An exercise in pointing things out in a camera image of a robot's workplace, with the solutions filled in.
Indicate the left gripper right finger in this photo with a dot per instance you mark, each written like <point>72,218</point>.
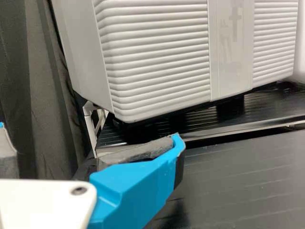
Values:
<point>133,186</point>

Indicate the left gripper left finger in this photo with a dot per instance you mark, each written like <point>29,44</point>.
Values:
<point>7,162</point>

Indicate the black platform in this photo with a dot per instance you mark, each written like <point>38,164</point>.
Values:
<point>238,179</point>
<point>238,119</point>

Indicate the white incubator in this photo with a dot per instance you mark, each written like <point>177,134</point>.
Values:
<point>78,59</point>

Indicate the incubator door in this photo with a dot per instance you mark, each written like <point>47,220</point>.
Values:
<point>155,59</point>

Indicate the white box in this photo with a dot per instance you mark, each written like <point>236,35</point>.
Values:
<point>300,35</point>

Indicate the white slotted bracket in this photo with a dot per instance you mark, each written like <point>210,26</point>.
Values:
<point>91,124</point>

